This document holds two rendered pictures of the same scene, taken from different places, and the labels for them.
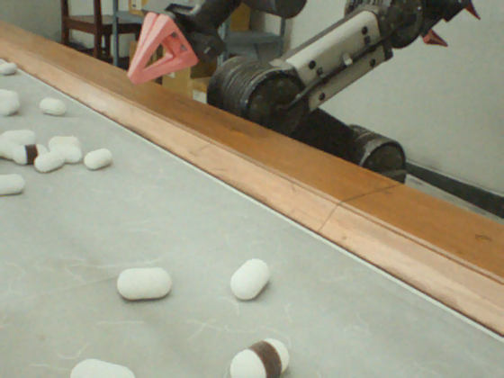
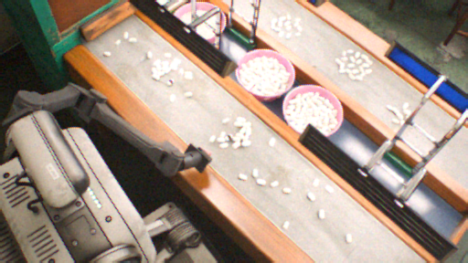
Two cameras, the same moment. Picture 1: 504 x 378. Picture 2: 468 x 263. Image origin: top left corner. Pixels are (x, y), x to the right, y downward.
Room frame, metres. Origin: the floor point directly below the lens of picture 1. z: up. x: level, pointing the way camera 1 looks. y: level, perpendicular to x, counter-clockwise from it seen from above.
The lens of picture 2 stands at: (1.41, 0.09, 2.32)
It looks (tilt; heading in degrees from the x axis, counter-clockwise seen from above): 59 degrees down; 169
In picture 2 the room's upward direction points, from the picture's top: 7 degrees clockwise
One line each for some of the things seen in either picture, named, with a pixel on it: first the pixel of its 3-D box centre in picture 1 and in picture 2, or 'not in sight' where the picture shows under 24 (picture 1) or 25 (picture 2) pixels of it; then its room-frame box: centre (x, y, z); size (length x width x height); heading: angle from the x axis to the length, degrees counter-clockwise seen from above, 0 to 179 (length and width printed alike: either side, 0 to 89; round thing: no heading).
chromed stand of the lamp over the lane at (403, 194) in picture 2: not in sight; (374, 194); (0.88, 0.72, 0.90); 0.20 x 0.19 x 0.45; 41
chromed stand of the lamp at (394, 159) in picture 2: not in sight; (426, 128); (0.62, 1.03, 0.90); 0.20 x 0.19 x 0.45; 41
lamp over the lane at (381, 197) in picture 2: not in sight; (377, 188); (0.93, 0.66, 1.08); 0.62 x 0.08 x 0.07; 41
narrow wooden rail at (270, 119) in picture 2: not in sight; (267, 122); (0.45, 0.40, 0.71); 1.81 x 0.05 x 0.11; 41
